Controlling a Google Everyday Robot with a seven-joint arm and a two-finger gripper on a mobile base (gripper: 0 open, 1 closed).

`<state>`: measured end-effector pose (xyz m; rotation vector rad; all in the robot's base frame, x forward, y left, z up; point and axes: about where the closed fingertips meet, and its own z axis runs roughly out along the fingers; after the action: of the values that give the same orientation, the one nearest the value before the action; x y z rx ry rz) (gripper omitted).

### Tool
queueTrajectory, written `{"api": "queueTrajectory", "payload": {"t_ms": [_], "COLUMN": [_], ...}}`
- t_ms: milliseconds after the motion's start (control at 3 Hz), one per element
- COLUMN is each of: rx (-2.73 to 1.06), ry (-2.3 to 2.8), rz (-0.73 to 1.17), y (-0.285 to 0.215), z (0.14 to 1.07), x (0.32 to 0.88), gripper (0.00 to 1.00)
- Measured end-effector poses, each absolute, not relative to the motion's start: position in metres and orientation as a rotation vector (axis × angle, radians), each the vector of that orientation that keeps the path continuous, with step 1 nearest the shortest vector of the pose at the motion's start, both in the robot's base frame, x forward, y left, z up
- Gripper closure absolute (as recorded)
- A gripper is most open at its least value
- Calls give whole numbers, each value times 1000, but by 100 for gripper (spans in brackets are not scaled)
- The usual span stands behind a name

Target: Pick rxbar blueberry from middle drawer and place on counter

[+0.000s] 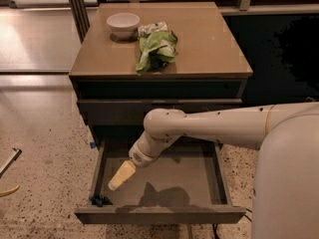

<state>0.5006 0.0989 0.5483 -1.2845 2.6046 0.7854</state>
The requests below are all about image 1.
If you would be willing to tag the dark blue rxbar wrapper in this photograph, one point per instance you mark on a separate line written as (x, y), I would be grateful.
(100, 200)

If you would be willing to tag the blue tape piece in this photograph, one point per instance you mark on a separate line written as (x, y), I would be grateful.
(92, 145)

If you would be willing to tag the white ceramic bowl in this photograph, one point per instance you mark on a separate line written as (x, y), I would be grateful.
(123, 25)

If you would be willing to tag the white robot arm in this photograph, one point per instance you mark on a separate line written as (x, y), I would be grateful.
(286, 183)

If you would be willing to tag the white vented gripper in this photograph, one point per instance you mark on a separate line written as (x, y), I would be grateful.
(141, 156)

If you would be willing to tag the open grey bottom drawer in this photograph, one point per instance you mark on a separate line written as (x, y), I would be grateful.
(185, 185)

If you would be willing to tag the brown drawer cabinet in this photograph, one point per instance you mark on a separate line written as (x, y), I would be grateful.
(209, 65)

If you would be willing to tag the metal chair leg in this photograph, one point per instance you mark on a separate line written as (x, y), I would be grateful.
(3, 168)

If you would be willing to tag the green crumpled chip bag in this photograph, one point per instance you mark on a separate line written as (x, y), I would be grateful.
(157, 44)

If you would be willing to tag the grey middle drawer front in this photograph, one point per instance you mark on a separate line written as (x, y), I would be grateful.
(132, 112)

